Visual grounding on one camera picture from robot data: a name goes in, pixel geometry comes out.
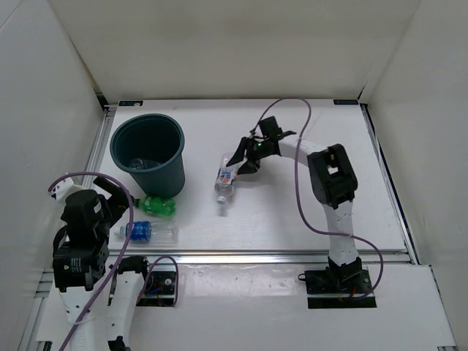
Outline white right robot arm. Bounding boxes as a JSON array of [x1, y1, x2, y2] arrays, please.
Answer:
[[227, 116, 362, 293]]

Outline dark green plastic bin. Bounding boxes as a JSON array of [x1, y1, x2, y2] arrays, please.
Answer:
[[110, 113, 186, 198]]

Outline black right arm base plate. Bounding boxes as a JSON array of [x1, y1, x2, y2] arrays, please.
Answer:
[[298, 270, 377, 309]]

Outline clear bottle blue cap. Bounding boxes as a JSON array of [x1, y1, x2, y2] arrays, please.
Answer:
[[128, 158, 162, 170]]

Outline blue label clear bottle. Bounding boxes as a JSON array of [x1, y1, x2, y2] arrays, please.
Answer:
[[129, 221, 178, 245]]

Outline orange label clear bottle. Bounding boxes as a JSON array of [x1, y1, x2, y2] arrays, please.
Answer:
[[214, 153, 242, 207]]

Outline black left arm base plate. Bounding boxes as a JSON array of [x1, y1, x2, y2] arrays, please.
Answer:
[[137, 269, 178, 307]]

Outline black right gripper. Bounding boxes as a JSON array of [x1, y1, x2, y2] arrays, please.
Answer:
[[226, 136, 271, 176]]

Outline green plastic soda bottle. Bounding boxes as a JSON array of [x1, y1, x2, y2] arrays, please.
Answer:
[[133, 196, 176, 216]]

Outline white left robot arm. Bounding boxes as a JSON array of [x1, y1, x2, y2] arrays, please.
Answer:
[[48, 173, 154, 350]]

